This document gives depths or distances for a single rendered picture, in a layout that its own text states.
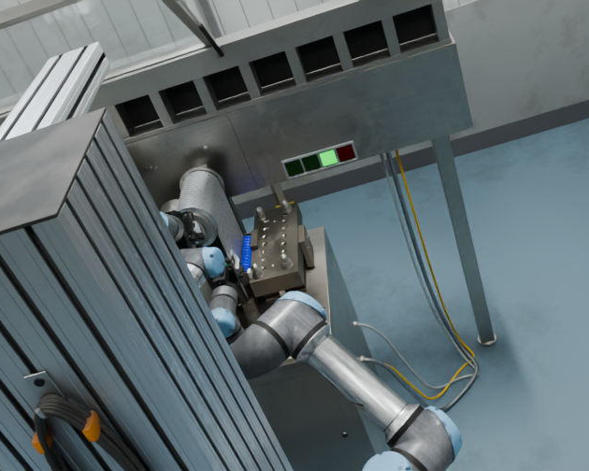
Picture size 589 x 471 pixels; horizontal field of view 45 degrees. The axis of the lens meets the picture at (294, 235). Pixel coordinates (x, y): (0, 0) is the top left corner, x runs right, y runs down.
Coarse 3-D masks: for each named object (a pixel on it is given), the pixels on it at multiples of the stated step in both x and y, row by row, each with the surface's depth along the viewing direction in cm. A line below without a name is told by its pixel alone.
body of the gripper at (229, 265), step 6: (228, 264) 214; (234, 264) 214; (228, 270) 212; (234, 270) 212; (222, 276) 210; (228, 276) 211; (234, 276) 213; (216, 282) 207; (222, 282) 209; (228, 282) 208; (234, 282) 214; (240, 282) 216; (234, 288) 208
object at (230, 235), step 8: (224, 200) 236; (224, 208) 233; (224, 216) 231; (232, 216) 240; (224, 224) 228; (232, 224) 237; (224, 232) 226; (232, 232) 234; (240, 232) 245; (224, 240) 223; (232, 240) 232; (240, 240) 242; (224, 248) 222; (232, 248) 229; (240, 248) 240; (240, 256) 237
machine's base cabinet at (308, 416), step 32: (352, 320) 269; (352, 352) 246; (256, 384) 217; (288, 384) 217; (320, 384) 217; (288, 416) 225; (320, 416) 225; (352, 416) 225; (288, 448) 233; (320, 448) 233; (352, 448) 233; (384, 448) 261
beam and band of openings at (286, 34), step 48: (336, 0) 217; (384, 0) 211; (432, 0) 211; (240, 48) 219; (288, 48) 219; (336, 48) 219; (384, 48) 226; (432, 48) 219; (96, 96) 227; (144, 96) 235; (192, 96) 235; (240, 96) 234
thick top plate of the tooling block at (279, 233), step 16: (256, 224) 250; (272, 224) 247; (288, 224) 243; (272, 240) 239; (288, 240) 236; (256, 256) 234; (272, 256) 231; (288, 256) 228; (272, 272) 224; (288, 272) 221; (256, 288) 225; (272, 288) 225; (288, 288) 225
